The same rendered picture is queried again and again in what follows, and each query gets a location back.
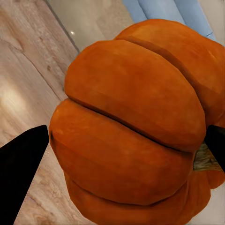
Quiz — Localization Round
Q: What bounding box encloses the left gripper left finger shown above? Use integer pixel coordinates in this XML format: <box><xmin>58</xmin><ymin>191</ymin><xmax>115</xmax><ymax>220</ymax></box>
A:
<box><xmin>0</xmin><ymin>125</ymin><xmax>49</xmax><ymax>225</ymax></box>

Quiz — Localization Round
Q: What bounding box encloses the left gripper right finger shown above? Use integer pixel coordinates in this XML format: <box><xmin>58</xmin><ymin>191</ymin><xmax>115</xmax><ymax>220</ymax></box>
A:
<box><xmin>204</xmin><ymin>125</ymin><xmax>225</xmax><ymax>172</ymax></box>

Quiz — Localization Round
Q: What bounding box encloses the pumpkin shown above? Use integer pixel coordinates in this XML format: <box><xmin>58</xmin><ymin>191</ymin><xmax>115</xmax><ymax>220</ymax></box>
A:
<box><xmin>48</xmin><ymin>19</ymin><xmax>225</xmax><ymax>225</ymax></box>

